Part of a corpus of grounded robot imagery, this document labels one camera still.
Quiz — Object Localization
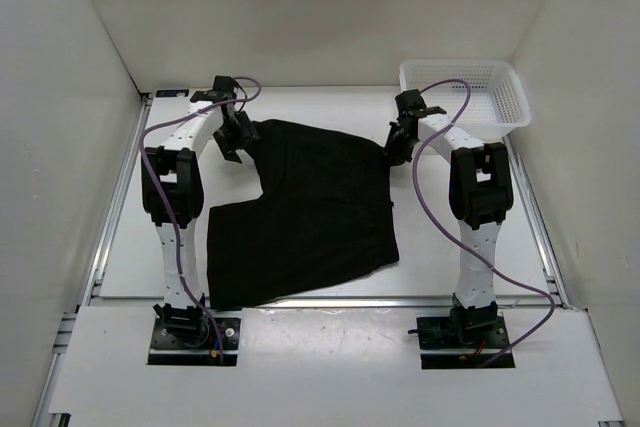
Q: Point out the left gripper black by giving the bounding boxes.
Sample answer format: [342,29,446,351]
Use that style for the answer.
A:
[212,111,261,164]

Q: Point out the black shorts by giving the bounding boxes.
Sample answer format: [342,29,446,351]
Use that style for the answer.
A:
[207,120,400,310]

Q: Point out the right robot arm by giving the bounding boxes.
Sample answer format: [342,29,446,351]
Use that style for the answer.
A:
[384,108,513,347]

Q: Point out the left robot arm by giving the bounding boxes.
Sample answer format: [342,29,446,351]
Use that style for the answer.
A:
[139,89,257,347]

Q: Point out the small dark label sticker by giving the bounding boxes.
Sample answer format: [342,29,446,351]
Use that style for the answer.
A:
[155,89,189,98]

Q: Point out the white plastic mesh basket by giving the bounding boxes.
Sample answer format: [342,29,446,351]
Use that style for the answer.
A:
[399,59,531,142]

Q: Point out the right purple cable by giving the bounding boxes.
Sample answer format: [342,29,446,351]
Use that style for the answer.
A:
[412,78,558,367]

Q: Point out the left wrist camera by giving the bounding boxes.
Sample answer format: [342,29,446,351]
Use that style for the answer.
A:
[190,76,239,103]

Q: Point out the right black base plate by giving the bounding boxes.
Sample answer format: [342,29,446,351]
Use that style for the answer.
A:
[407,316,510,370]

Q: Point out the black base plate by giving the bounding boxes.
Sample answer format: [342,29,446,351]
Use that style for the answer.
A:
[407,316,510,370]
[147,317,242,367]

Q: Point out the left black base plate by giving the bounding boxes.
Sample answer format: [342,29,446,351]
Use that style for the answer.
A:
[147,317,242,367]

